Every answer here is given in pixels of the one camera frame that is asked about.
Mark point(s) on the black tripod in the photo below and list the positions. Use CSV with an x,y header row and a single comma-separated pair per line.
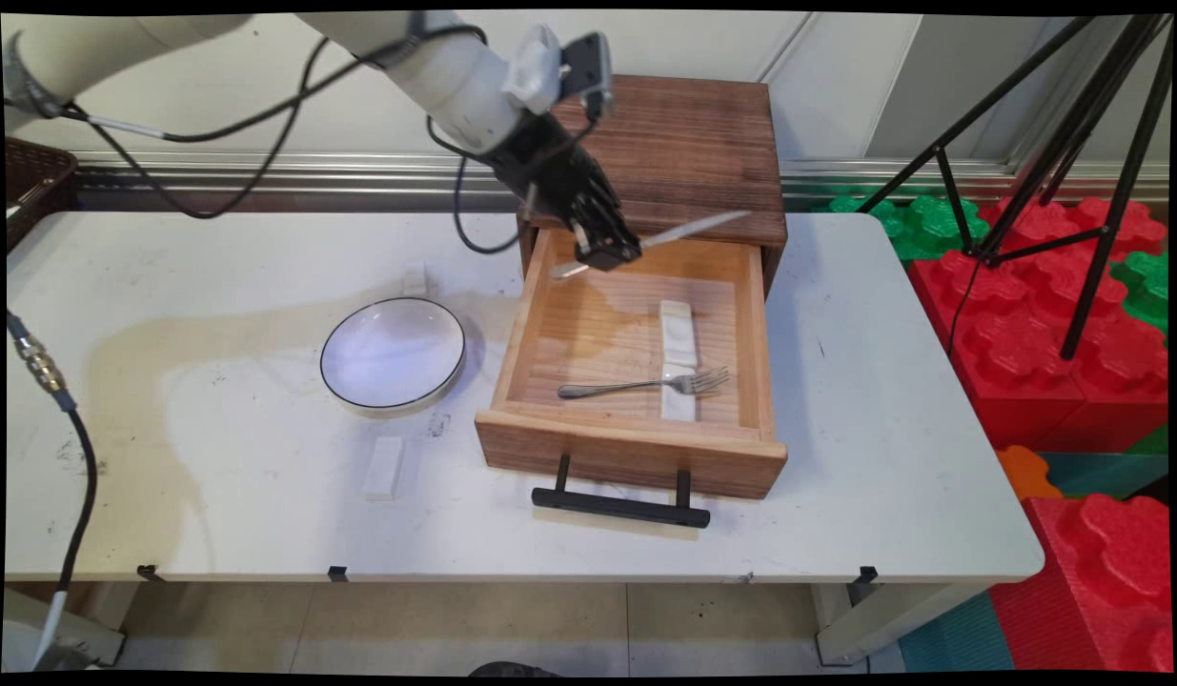
x,y
1106,233

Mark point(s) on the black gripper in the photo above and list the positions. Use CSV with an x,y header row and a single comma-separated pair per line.
x,y
555,171

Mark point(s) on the dark brown wooden cabinet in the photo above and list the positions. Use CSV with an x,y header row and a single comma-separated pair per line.
x,y
693,133

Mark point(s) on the white bowl with black rim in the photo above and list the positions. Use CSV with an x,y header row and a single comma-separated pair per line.
x,y
393,357

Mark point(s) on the white table leg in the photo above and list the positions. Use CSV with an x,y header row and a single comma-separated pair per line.
x,y
883,619

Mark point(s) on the aluminium wall rail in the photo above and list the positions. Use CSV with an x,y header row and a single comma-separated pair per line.
x,y
883,176

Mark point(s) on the teal foam mat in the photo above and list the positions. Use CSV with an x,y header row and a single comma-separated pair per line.
x,y
960,638

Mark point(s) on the brown wicker basket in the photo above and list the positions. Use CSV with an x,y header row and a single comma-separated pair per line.
x,y
35,186

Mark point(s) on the black table clip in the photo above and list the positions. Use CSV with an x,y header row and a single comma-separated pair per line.
x,y
337,574
866,575
148,573

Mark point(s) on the orange foam piece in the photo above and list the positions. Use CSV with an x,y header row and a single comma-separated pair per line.
x,y
1024,474

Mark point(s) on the white ribbed camera mount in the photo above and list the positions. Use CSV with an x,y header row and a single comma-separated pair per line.
x,y
533,67

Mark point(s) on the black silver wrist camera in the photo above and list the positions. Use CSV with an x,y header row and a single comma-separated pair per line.
x,y
590,71

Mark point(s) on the light wooden drawer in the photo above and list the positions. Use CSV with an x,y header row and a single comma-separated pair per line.
x,y
626,450

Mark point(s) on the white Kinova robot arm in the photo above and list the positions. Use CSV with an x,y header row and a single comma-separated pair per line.
x,y
464,90

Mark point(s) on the white ceramic cutlery rest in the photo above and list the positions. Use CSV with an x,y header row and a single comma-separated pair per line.
x,y
679,408
384,467
677,329
416,279

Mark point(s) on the large red foam block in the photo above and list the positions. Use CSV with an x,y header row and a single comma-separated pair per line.
x,y
1017,353

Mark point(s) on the silver metal knife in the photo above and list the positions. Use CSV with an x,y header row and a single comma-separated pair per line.
x,y
702,226

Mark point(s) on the green foam block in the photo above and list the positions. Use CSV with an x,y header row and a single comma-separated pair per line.
x,y
1148,286
922,224

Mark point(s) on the silver metal fork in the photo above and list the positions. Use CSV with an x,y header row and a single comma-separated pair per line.
x,y
645,386

